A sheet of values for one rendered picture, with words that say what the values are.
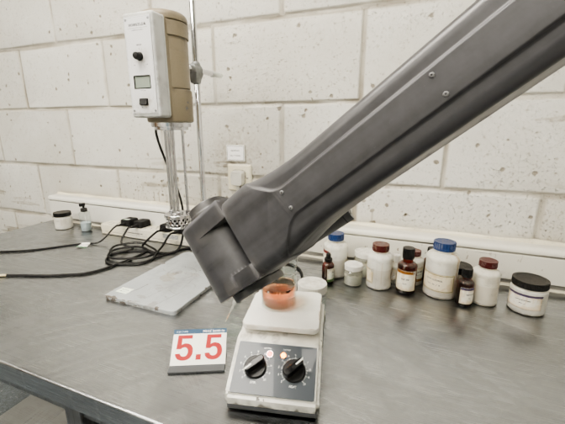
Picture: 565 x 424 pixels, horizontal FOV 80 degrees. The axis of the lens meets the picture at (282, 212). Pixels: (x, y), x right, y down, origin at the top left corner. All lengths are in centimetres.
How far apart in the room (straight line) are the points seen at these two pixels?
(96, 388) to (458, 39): 61
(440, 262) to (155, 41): 75
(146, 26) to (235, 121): 42
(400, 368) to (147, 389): 40
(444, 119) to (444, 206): 80
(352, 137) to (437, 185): 78
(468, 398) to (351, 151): 48
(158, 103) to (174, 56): 11
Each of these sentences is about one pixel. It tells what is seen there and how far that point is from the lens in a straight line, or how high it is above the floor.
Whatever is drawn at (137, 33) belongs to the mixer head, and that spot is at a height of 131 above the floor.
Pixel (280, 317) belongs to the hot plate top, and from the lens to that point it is 56.
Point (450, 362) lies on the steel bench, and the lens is 68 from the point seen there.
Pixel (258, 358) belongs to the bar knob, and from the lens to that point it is 52.
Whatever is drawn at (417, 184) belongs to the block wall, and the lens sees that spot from 97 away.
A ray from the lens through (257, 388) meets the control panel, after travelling 52.
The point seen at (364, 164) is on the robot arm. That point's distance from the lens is 20.
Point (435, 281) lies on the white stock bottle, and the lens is 85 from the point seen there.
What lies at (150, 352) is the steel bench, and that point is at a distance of 68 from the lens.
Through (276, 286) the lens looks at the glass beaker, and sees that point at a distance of 55.
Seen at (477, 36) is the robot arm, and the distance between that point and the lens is 20.
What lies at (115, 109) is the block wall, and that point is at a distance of 141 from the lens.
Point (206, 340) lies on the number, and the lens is 63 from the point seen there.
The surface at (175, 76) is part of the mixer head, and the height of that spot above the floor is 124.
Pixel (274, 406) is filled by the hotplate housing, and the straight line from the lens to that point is 52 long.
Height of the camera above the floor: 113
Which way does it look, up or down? 14 degrees down
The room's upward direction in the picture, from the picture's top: straight up
